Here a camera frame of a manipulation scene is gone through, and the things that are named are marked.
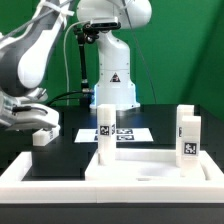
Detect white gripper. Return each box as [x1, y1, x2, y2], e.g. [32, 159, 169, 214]
[0, 91, 59, 130]

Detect white desk top panel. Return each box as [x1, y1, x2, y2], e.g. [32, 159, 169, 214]
[85, 148, 206, 181]

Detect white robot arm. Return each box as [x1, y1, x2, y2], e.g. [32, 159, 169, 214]
[0, 0, 152, 130]

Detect white marker tag sheet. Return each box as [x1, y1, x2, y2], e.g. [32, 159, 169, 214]
[75, 128, 153, 143]

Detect black cables at base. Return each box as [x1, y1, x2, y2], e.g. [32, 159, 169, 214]
[44, 89, 84, 108]

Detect white U-shaped frame fixture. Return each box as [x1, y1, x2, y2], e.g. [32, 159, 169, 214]
[0, 151, 224, 204]

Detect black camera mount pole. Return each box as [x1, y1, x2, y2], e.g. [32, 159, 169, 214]
[79, 42, 89, 94]

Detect white camera cable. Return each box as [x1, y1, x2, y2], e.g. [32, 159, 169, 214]
[63, 20, 90, 107]

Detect black camera on mount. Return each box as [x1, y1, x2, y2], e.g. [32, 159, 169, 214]
[73, 21, 121, 45]

